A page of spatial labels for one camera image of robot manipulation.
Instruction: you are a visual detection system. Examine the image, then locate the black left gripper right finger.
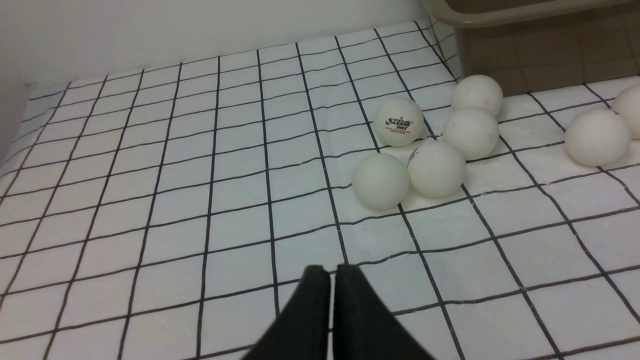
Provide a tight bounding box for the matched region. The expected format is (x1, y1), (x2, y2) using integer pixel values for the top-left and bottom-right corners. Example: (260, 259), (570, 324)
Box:
(333, 264), (434, 360)

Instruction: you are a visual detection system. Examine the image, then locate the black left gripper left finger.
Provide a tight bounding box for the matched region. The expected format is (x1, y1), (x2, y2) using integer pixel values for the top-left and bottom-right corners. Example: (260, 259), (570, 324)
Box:
(244, 265), (331, 360)

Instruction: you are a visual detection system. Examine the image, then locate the white ball with red logo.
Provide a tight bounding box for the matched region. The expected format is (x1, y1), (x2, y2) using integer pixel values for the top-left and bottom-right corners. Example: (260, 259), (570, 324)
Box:
(373, 96), (426, 147)

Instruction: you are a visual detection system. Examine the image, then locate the white ping-pong ball cluster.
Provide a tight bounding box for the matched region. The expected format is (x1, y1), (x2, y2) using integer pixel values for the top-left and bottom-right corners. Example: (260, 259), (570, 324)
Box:
(442, 107), (499, 162)

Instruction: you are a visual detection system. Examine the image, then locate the white ball with dark logo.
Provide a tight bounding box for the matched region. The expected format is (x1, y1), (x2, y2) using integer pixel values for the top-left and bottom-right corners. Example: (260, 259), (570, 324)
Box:
(564, 108), (633, 167)

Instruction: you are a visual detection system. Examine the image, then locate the white grid-patterned tablecloth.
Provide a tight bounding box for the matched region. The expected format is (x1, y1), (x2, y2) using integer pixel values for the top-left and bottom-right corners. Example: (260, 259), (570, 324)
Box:
(0, 19), (640, 360)

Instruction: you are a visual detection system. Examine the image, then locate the olive plastic storage bin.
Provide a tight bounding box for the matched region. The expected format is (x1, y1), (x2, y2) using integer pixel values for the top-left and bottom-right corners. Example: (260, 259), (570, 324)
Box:
(422, 0), (640, 96)

